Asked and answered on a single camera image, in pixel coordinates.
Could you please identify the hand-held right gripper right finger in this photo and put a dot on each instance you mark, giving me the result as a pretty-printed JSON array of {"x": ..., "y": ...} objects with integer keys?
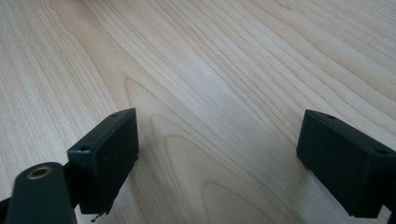
[{"x": 342, "y": 161}]

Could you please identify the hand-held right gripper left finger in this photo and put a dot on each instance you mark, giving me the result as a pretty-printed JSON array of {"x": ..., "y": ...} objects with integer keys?
[{"x": 104, "y": 161}]

